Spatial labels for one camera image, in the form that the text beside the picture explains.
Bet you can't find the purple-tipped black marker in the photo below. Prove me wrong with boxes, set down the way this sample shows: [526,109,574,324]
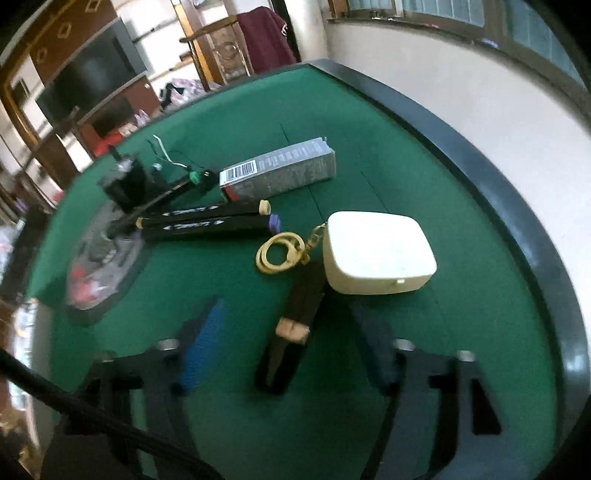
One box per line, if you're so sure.
[143,214,281,241]

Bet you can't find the yellow-tipped black marker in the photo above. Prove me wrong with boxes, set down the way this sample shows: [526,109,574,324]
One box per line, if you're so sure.
[135,199,271,229]

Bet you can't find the red item plastic bag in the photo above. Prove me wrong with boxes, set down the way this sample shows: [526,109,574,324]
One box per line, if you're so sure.
[66,230,144,311]

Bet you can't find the round grey table centre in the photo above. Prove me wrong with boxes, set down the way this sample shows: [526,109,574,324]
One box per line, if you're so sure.
[26,191,146,328]

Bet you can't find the cream earbud case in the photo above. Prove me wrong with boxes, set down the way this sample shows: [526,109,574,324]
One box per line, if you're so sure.
[322,211,438,296]

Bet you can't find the black stepper motor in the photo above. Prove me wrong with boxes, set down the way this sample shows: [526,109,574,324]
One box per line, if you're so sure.
[98,145,158,213]

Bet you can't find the green-tipped black marker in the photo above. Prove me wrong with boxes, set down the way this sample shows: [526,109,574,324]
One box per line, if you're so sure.
[105,169,219,238]

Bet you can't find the grey red-ended box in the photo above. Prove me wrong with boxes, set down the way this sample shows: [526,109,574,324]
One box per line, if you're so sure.
[219,137,337,202]

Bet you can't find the black television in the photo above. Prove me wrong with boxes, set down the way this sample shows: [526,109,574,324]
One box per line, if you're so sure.
[33,18,147,137]

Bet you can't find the wooden chair with red cloth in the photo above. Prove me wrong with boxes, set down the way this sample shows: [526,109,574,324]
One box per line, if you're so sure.
[179,6,297,92]

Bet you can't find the black strap with tan clasp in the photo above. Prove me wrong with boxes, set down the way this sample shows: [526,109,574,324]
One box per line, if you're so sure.
[253,262,327,398]

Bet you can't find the yellow coiled keychain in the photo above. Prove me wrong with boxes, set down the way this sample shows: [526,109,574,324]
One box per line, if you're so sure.
[254,222,328,275]

